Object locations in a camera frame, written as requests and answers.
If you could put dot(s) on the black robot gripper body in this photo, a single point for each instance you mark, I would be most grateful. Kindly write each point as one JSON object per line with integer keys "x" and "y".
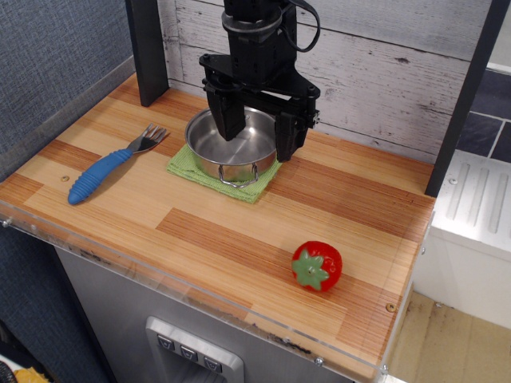
{"x": 260, "y": 72}

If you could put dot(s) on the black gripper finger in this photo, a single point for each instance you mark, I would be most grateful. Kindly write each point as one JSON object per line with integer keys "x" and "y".
{"x": 290, "y": 134}
{"x": 228, "y": 114}

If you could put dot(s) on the small steel pot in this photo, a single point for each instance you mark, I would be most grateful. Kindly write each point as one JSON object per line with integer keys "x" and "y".
{"x": 250, "y": 153}

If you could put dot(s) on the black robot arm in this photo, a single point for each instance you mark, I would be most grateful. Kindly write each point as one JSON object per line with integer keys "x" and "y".
{"x": 258, "y": 17}

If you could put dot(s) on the red toy tomato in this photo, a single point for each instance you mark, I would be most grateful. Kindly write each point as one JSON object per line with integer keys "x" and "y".
{"x": 317, "y": 266}

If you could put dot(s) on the green folded cloth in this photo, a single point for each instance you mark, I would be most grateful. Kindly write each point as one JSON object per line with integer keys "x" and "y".
{"x": 183, "y": 165}

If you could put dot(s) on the white toy sink unit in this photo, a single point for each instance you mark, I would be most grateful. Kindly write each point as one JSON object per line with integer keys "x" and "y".
{"x": 465, "y": 259}

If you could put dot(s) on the clear acrylic edge guard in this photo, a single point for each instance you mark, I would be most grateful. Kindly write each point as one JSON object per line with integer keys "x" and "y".
{"x": 118, "y": 293}

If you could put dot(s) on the grey toy fridge dispenser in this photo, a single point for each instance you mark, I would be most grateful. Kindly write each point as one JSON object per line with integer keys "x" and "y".
{"x": 184, "y": 357}

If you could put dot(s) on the dark left post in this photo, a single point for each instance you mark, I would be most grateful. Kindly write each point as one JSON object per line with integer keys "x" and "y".
{"x": 148, "y": 49}

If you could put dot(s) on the dark post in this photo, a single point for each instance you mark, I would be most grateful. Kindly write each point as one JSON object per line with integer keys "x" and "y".
{"x": 485, "y": 44}
{"x": 148, "y": 49}

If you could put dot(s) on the blue handled fork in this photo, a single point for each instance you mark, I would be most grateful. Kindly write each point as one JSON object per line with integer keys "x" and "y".
{"x": 92, "y": 178}

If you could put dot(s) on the dark right post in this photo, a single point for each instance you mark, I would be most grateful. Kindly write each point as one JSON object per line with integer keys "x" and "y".
{"x": 485, "y": 44}

